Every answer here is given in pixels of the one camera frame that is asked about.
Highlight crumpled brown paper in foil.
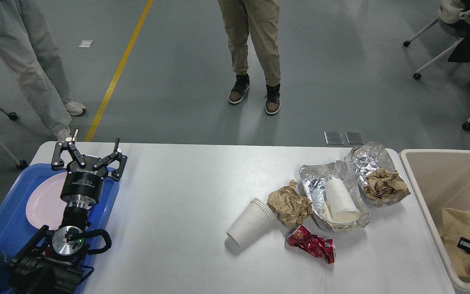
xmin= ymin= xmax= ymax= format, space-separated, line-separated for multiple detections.
xmin=363 ymin=169 xmax=410 ymax=203

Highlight stacked white paper cups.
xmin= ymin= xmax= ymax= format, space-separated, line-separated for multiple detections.
xmin=226 ymin=198 xmax=276 ymax=249

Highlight person in khaki trousers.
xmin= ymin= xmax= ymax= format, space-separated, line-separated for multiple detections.
xmin=218 ymin=0 xmax=281 ymax=116

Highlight white paper cup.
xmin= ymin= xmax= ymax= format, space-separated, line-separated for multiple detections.
xmin=325 ymin=178 xmax=360 ymax=224

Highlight brown paper bag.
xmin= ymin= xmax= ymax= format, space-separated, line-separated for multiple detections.
xmin=438 ymin=208 xmax=470 ymax=283

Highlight metal floor socket plate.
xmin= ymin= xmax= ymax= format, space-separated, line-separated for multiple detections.
xmin=324 ymin=131 xmax=344 ymax=145

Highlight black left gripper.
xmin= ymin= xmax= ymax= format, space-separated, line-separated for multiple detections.
xmin=51 ymin=128 xmax=128 ymax=203

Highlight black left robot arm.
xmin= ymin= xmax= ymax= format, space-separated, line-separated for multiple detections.
xmin=7 ymin=129 xmax=128 ymax=294

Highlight person in grey trousers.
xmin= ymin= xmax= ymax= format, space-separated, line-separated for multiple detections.
xmin=0 ymin=0 xmax=86 ymax=141

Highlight aluminium foil tray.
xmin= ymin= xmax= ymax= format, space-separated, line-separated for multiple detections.
xmin=299 ymin=160 xmax=372 ymax=232

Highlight beige plastic bin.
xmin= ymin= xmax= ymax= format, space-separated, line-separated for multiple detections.
xmin=399 ymin=149 xmax=470 ymax=292

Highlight crushed red can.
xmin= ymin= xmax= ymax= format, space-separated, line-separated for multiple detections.
xmin=285 ymin=225 xmax=336 ymax=265

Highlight pink plate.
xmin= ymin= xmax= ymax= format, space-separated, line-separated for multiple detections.
xmin=26 ymin=172 xmax=83 ymax=230

